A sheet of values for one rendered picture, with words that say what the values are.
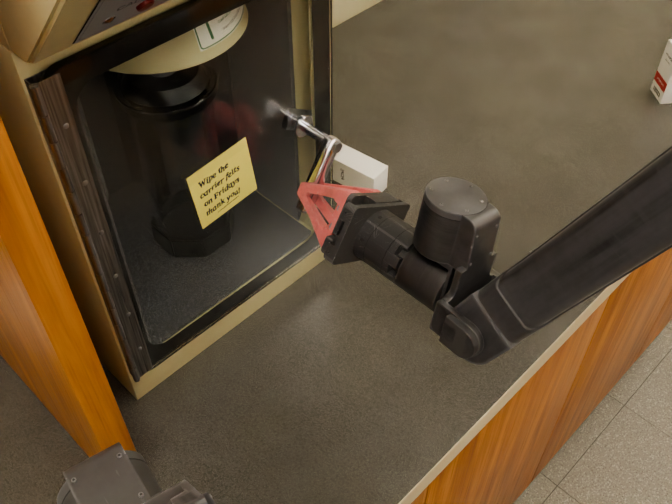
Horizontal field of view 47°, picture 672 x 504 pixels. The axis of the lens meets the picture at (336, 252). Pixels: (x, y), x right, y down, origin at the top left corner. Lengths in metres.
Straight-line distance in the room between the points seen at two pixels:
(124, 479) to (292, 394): 0.47
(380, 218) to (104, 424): 0.33
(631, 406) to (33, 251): 1.77
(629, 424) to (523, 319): 1.47
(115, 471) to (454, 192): 0.38
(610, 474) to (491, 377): 1.10
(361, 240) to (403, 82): 0.63
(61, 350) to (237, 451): 0.30
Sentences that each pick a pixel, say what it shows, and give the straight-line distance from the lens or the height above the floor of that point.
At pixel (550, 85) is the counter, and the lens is 1.39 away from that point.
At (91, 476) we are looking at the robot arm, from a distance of 0.48.
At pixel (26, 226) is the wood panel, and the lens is 0.56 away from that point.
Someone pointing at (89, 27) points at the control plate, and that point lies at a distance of 0.57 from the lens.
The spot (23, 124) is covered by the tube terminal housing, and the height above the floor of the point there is 1.33.
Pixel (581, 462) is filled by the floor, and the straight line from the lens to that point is 2.01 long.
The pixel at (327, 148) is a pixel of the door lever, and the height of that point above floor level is 1.20.
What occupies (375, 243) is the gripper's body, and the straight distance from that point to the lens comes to 0.75.
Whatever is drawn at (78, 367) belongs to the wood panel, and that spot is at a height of 1.18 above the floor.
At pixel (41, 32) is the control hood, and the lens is 0.53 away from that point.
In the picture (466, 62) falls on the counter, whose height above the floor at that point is 0.94.
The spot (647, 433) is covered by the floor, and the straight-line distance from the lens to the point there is 2.11.
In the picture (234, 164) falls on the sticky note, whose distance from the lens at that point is 0.78.
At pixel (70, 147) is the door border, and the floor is 1.32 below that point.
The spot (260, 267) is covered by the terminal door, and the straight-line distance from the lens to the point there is 0.91.
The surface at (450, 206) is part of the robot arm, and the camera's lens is 0.67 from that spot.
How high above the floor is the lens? 1.72
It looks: 48 degrees down
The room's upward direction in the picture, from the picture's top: straight up
